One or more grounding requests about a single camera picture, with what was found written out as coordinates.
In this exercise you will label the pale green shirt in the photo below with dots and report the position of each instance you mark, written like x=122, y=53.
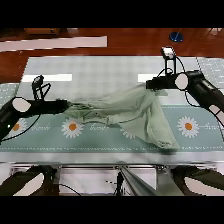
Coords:
x=140, y=113

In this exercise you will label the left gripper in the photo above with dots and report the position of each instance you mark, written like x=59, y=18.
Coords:
x=56, y=106

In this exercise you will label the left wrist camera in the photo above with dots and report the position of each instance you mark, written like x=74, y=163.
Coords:
x=39, y=87

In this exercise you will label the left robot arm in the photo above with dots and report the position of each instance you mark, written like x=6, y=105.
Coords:
x=20, y=110

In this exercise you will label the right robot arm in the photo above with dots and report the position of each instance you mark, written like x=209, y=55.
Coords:
x=203, y=90

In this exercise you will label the silver frame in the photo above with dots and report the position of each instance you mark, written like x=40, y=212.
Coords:
x=133, y=176

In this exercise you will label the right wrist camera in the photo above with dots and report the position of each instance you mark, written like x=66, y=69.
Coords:
x=169, y=56

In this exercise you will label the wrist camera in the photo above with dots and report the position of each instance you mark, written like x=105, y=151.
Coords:
x=169, y=56
x=39, y=87

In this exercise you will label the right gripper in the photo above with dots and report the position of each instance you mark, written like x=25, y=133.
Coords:
x=161, y=83

